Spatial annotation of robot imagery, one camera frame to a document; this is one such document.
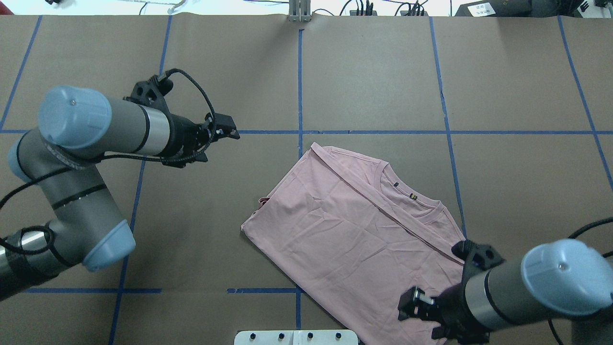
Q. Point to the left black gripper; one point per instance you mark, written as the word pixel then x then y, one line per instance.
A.
pixel 182 135

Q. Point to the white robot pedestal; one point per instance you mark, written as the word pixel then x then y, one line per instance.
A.
pixel 296 337

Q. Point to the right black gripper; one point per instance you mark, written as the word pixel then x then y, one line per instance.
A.
pixel 451 304

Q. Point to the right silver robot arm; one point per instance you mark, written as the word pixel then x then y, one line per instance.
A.
pixel 564 279

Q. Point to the black box device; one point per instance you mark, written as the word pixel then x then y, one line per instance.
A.
pixel 509 8

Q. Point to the pink Snoopy t-shirt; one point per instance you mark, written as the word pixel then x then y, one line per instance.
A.
pixel 355 237

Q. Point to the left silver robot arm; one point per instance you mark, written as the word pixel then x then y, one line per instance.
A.
pixel 77 129

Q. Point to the aluminium frame post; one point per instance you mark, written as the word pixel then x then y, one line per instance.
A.
pixel 299 11

